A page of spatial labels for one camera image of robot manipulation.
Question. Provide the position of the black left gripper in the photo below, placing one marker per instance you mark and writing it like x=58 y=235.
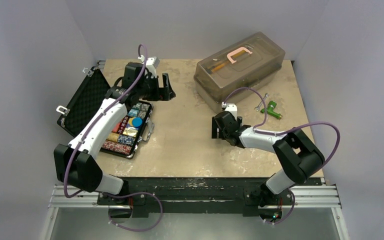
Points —
x=157 y=95

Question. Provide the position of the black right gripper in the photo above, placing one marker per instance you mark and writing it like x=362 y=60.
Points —
x=217 y=125

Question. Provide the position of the blue round button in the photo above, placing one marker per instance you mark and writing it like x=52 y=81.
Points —
x=137 y=122

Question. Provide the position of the clear dealer button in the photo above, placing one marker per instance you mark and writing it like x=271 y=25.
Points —
x=131 y=131

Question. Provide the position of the red playing card deck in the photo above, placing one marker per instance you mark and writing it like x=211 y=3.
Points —
x=116 y=129

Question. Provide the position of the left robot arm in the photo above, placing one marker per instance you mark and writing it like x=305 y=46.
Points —
x=76 y=162

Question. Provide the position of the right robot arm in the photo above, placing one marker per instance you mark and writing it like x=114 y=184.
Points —
x=298 y=156

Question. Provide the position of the black poker set case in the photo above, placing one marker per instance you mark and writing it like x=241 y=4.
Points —
x=86 y=102

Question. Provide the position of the green grey chip row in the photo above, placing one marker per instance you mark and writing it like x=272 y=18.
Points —
x=141 y=106

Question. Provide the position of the light blue chip row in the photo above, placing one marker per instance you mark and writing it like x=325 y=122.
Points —
x=135 y=113

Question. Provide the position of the silver open-end wrench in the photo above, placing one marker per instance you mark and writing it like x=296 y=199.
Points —
x=259 y=106

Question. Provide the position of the hammer inside tool box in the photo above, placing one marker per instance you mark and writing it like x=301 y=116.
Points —
x=217 y=65

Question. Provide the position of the red dice row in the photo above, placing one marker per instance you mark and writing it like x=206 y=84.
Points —
x=124 y=122

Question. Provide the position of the green plastic faucet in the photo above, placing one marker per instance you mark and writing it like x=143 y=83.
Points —
x=270 y=110

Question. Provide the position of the yellow blue chip row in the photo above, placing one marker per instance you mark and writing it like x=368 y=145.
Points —
x=121 y=139

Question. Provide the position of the translucent brown tool box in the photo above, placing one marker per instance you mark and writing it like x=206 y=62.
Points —
x=252 y=71

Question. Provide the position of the red white chip row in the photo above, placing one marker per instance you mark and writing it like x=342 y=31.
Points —
x=117 y=147

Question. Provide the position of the silver case handle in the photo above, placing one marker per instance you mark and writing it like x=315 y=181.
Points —
x=147 y=131

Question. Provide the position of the pink tool box handle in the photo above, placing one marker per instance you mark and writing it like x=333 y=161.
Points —
x=234 y=54

